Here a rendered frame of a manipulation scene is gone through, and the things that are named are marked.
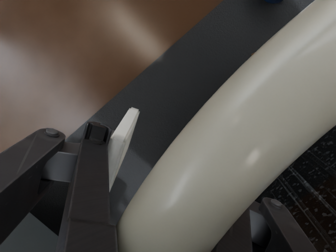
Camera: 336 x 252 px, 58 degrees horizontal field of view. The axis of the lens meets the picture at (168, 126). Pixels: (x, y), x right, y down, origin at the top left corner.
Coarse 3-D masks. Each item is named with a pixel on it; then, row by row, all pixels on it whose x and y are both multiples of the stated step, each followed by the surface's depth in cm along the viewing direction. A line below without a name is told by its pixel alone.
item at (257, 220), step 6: (252, 204) 14; (258, 204) 15; (252, 210) 14; (258, 210) 14; (252, 216) 14; (258, 216) 14; (252, 222) 14; (258, 222) 14; (264, 222) 14; (252, 228) 14; (258, 228) 14; (264, 228) 14; (252, 234) 14; (258, 234) 14; (264, 234) 14; (270, 234) 14; (252, 240) 14; (258, 240) 14; (264, 240) 14; (264, 246) 14
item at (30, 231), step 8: (32, 216) 117; (24, 224) 111; (32, 224) 114; (40, 224) 117; (16, 232) 106; (24, 232) 109; (32, 232) 111; (40, 232) 114; (48, 232) 117; (8, 240) 101; (16, 240) 104; (24, 240) 106; (32, 240) 108; (40, 240) 111; (48, 240) 114; (56, 240) 117; (0, 248) 97; (8, 248) 99; (16, 248) 101; (24, 248) 103; (32, 248) 106; (40, 248) 108; (48, 248) 111
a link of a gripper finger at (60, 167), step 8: (64, 144) 14; (72, 144) 14; (64, 152) 13; (72, 152) 13; (48, 160) 13; (56, 160) 13; (64, 160) 13; (72, 160) 13; (48, 168) 13; (56, 168) 13; (64, 168) 13; (72, 168) 13; (48, 176) 13; (56, 176) 13; (64, 176) 13
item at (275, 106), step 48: (288, 48) 8; (240, 96) 8; (288, 96) 7; (192, 144) 8; (240, 144) 8; (288, 144) 8; (144, 192) 9; (192, 192) 8; (240, 192) 8; (144, 240) 9; (192, 240) 8
